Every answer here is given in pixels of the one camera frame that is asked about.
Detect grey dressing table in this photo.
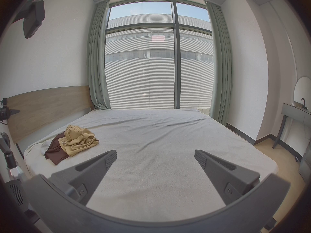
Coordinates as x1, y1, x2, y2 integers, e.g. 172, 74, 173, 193
272, 103, 311, 156

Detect brown garment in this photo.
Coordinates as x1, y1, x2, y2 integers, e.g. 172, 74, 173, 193
44, 131, 71, 166

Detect round wall mirror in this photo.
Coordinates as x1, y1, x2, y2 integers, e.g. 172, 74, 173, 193
294, 76, 311, 104

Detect bed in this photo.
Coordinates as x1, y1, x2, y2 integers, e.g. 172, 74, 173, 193
0, 86, 278, 224

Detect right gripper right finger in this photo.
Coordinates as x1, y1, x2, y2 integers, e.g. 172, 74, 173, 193
194, 150, 261, 207

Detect tan shorts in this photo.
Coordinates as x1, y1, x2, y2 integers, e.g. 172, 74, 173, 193
58, 125, 100, 157

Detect window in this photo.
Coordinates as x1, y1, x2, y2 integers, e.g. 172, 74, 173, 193
104, 0, 215, 110

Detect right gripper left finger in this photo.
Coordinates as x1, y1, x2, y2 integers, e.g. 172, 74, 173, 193
50, 150, 118, 206

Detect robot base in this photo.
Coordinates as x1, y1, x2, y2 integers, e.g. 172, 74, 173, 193
4, 179, 40, 226

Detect grey-green curtain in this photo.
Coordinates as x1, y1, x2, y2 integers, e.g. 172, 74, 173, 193
87, 0, 111, 111
205, 0, 233, 131

